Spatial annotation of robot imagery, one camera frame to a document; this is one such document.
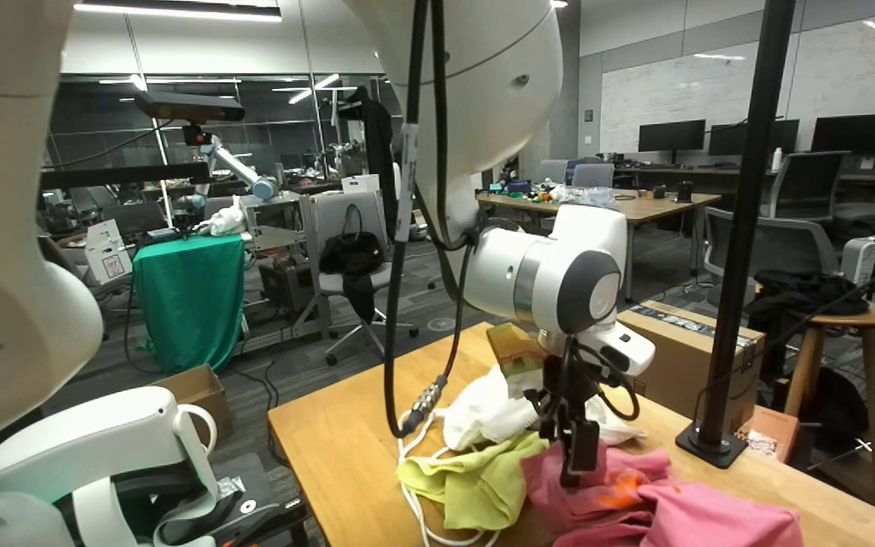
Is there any light wooden desk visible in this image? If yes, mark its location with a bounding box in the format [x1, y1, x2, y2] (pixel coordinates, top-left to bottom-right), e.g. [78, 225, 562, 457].
[476, 189, 723, 303]

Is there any wooden stool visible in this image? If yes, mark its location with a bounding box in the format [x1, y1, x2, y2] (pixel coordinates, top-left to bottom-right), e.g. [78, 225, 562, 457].
[780, 303, 875, 511]

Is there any office chair with white seat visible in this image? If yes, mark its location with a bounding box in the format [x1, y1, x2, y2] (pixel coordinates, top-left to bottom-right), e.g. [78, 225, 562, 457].
[314, 257, 424, 368]

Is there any black computer monitor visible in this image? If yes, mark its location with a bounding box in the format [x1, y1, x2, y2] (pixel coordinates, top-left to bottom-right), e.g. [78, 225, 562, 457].
[634, 120, 709, 157]
[709, 120, 803, 157]
[810, 109, 875, 157]

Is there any white rope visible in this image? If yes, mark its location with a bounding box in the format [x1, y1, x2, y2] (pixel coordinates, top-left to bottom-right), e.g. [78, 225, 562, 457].
[392, 409, 462, 547]

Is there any yellow-green cloth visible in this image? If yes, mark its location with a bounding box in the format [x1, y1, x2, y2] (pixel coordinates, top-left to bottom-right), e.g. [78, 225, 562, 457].
[392, 429, 553, 534]

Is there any black bag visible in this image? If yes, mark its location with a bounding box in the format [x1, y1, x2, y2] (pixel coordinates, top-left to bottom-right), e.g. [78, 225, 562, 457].
[317, 228, 389, 298]

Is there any cardboard box with printed tape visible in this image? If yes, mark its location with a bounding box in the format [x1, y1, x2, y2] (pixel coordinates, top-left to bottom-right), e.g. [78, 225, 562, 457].
[618, 298, 769, 429]

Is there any white paper sign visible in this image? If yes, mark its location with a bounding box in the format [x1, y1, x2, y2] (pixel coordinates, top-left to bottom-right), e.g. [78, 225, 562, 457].
[78, 217, 136, 290]

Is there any grey office chair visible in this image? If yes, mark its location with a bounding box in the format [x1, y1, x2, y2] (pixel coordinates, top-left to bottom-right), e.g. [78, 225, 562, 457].
[762, 149, 852, 225]
[701, 204, 840, 307]

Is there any small open cardboard box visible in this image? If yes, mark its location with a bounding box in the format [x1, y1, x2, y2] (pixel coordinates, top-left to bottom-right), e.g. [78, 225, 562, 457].
[150, 363, 235, 443]

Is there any small orange labelled box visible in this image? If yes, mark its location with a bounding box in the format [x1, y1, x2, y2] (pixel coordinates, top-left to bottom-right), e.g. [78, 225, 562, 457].
[737, 405, 803, 468]

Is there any green drape cloth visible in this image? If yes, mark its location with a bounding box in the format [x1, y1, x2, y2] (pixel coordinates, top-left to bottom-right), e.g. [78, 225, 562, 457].
[132, 234, 249, 378]

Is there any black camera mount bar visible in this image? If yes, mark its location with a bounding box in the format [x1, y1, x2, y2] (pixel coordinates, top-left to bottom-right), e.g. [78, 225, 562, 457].
[41, 161, 213, 194]

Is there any black stereo camera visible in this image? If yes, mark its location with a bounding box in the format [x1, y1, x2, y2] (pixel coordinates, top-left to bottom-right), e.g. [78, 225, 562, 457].
[133, 90, 249, 129]

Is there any pink shirt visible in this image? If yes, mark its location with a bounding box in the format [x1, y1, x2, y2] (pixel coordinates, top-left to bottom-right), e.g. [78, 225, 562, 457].
[524, 443, 810, 547]

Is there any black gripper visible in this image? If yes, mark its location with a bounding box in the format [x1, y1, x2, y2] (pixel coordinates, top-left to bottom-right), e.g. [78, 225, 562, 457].
[534, 346, 601, 489]

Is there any black garment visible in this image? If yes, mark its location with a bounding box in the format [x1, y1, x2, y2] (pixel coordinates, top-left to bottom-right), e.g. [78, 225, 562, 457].
[743, 269, 872, 353]

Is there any white towel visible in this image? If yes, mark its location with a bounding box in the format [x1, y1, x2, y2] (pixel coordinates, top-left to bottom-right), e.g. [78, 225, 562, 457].
[439, 364, 643, 457]

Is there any black vertical pole with base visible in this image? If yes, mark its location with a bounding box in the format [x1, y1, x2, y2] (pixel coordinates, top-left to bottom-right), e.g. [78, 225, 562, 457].
[673, 0, 803, 472]

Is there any wall whiteboard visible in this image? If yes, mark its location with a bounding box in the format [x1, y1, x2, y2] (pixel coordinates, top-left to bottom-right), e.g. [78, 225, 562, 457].
[596, 10, 875, 161]

